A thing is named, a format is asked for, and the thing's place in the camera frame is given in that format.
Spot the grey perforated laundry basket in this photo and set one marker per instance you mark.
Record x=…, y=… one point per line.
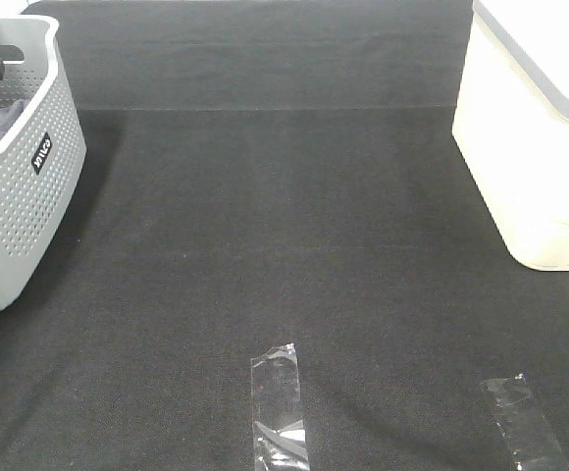
x=41, y=155

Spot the centre clear tape strip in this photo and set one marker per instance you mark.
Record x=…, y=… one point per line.
x=277, y=417

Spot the clear tape strip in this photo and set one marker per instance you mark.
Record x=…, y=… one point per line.
x=523, y=427
x=277, y=417

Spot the white embossed plastic bin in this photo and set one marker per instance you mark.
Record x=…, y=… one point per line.
x=511, y=124

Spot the right clear tape strip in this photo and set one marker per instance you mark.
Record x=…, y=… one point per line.
x=523, y=427

